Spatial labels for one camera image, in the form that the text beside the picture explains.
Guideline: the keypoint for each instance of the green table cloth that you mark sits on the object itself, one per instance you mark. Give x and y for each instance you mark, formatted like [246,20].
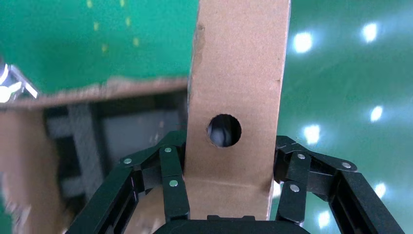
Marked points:
[48,38]

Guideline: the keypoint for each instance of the large open cardboard carton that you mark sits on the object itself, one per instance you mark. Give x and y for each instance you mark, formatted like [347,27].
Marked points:
[29,155]

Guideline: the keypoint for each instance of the wooden block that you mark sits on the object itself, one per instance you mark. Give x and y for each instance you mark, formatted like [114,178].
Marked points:
[238,64]

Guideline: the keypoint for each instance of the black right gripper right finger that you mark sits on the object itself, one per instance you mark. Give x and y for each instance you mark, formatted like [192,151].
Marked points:
[293,200]

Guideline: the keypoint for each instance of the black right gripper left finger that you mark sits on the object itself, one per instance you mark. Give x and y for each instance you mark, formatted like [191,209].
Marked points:
[172,193]

